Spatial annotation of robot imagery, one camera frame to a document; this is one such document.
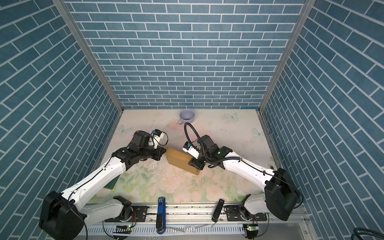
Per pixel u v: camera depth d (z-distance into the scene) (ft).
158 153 2.32
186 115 3.71
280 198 1.37
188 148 2.30
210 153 2.03
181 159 2.59
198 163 2.32
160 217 2.35
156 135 2.34
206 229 2.32
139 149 2.03
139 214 2.41
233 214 2.41
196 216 2.43
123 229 2.37
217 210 2.37
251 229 2.42
